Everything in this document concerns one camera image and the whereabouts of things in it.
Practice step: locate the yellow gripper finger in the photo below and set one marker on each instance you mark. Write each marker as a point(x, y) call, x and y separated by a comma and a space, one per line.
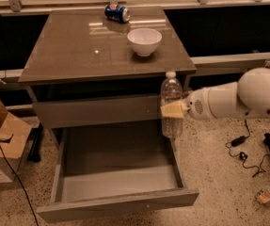
point(174, 110)

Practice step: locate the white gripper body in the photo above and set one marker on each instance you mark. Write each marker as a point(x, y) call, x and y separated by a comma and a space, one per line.
point(197, 104)

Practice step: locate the clear plastic water bottle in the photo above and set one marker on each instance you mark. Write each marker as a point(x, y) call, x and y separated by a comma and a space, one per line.
point(171, 91)

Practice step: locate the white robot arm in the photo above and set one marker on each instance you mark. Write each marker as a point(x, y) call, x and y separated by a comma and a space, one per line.
point(249, 98)

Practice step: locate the closed grey top drawer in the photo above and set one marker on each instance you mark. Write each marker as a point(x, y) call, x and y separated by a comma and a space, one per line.
point(72, 113)

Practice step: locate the open grey middle drawer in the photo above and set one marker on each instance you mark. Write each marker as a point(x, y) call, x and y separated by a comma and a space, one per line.
point(112, 169)

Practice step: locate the small bottle on floor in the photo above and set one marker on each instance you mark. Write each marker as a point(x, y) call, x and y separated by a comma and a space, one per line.
point(263, 195)

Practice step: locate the white ceramic bowl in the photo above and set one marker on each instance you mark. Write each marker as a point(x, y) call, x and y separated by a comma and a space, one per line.
point(144, 41)

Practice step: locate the grey cabinet with glossy top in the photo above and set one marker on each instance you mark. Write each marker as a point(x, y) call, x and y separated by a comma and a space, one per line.
point(80, 54)

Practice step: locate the blue soda can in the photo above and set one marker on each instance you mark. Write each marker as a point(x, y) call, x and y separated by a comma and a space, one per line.
point(117, 13)

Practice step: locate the black stand leg left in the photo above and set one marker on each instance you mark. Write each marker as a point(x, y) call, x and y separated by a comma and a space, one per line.
point(35, 139)

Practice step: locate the brown cardboard box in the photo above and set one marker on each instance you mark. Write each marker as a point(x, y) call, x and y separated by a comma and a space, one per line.
point(14, 134)

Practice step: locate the metal window rail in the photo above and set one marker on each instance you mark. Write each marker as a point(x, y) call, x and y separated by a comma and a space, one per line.
point(240, 63)

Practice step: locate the black power adapter with cable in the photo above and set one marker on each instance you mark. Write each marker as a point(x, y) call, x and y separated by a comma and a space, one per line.
point(236, 151)

